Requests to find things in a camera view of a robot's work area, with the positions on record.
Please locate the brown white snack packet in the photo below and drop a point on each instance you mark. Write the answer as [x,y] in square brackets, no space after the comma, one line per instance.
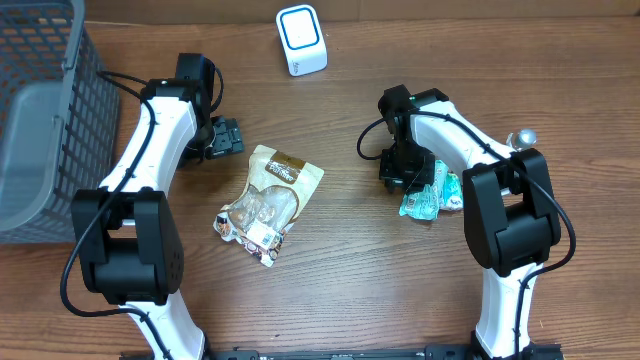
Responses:
[278,187]

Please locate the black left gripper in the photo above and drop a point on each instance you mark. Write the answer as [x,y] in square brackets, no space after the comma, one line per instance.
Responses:
[230,140]

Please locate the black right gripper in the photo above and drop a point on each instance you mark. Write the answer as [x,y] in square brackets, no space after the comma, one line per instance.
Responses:
[400,175]

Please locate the teal white snack packet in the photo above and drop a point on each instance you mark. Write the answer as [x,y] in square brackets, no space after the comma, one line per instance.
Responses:
[425,205]

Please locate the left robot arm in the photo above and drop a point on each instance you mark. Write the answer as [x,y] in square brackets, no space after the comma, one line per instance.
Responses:
[128,257]

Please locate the grey plastic mesh basket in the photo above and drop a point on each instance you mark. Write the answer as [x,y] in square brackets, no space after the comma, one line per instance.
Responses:
[58,118]

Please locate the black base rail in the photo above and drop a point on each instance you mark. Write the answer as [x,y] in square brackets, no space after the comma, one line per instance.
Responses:
[430,352]

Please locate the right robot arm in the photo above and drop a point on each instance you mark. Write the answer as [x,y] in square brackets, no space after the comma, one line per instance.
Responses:
[511,219]

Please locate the yellow juice bottle silver cap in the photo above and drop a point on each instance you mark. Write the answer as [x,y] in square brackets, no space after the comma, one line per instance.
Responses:
[524,139]

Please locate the white barcode scanner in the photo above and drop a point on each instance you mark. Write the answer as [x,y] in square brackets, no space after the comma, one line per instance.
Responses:
[302,40]

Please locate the teal white tissue pack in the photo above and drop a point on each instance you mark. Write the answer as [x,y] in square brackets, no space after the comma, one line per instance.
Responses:
[452,197]

